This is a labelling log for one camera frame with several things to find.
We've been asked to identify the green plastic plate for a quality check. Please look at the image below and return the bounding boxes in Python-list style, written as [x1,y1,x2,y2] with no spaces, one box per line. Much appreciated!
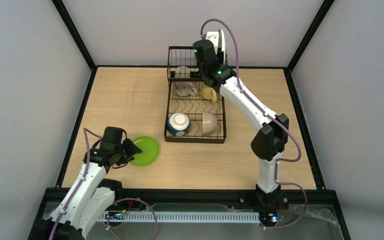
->
[131,135,160,167]

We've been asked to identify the white bowl with dark rim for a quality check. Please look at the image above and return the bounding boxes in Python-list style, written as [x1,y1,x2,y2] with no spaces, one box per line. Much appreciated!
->
[166,112,191,137]

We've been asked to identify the black wire dish rack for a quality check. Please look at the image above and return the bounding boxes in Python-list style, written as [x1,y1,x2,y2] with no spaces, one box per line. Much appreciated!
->
[164,46,227,144]

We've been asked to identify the seashell pattern ceramic mug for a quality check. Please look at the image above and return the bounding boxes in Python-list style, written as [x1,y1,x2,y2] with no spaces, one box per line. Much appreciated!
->
[174,66,198,97]

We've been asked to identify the plain white bowl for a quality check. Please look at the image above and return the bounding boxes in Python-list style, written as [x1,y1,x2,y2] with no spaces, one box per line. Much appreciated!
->
[202,111,217,136]

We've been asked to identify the yellow ceramic mug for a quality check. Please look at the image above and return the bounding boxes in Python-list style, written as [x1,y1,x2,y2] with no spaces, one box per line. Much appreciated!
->
[201,86,218,102]

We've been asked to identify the blue striped white plate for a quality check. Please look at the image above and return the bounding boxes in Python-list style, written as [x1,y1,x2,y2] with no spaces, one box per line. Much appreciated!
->
[216,29,227,65]

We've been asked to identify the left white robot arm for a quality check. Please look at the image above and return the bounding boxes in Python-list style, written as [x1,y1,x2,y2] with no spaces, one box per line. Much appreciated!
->
[29,126,142,240]

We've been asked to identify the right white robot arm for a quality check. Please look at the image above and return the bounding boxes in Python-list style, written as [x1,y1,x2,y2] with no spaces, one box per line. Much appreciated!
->
[192,39,289,202]

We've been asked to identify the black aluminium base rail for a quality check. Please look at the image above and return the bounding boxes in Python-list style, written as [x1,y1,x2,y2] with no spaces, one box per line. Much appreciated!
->
[39,188,339,212]

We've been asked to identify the white slotted cable duct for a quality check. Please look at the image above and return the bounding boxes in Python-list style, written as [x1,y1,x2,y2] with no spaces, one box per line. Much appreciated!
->
[98,211,260,224]

